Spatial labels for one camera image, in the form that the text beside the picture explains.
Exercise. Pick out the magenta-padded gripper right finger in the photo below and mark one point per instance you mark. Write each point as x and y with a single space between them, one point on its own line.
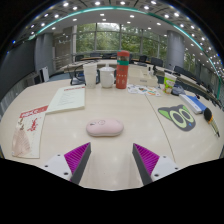
148 159

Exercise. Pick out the green printed paper cup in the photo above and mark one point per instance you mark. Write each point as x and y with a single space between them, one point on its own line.
169 83

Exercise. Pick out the ceiling lights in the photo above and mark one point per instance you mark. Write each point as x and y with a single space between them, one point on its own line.
133 16

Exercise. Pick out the white lidded mug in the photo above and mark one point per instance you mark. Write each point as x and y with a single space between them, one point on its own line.
106 78

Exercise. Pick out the pink computer mouse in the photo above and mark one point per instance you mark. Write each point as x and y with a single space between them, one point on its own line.
105 127

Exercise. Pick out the red and white leaflet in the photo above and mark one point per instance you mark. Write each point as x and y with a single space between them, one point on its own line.
28 133

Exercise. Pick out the white leaning board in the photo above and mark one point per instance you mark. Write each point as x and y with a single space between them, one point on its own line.
45 74

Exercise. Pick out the red drink bottle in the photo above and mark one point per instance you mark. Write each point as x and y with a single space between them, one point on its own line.
122 71

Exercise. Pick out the dark office chairs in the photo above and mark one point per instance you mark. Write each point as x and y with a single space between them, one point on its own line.
156 61

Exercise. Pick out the white printed paper sheet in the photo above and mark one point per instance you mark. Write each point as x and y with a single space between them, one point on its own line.
67 98

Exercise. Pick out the cat-shaped grey green mouse pad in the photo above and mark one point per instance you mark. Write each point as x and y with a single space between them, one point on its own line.
180 117

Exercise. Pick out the beige cardboard box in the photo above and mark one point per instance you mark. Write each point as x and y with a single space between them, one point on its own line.
141 79

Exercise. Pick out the colourful sticker sheet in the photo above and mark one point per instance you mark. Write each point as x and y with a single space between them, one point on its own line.
143 90

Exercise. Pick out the black desk microphone unit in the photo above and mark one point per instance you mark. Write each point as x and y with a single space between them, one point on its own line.
178 90
76 80

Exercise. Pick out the blue and white book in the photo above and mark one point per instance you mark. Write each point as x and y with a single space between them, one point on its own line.
193 103

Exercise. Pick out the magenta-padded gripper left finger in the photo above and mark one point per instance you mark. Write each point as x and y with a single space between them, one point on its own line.
75 158

